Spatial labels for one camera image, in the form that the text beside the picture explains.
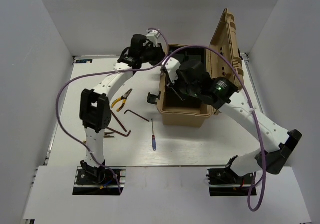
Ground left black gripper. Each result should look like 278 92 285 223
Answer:
140 43 168 66

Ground tan plastic toolbox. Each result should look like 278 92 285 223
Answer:
156 9 244 127

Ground long brown hex key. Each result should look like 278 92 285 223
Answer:
124 109 150 122

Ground blue red handled screwdriver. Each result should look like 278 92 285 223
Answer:
151 119 157 151

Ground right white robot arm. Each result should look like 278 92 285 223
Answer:
164 58 302 183

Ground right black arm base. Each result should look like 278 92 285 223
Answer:
206 168 254 197

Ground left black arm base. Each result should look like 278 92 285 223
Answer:
72 160 126 196

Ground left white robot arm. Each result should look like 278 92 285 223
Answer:
79 29 165 183

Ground black toolbox inner tray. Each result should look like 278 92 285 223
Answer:
172 48 206 68

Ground black toolbox latch near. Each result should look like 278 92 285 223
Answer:
147 92 161 105

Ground large brown hex key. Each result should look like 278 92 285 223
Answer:
106 112 132 137

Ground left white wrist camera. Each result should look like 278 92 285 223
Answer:
146 30 161 47

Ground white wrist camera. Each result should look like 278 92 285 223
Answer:
146 30 161 47
161 57 181 85

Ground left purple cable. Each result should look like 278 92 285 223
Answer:
55 27 169 194

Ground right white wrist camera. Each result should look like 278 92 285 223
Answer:
161 57 181 85

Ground yellow handled needle-nose pliers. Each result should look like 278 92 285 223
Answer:
111 88 133 112

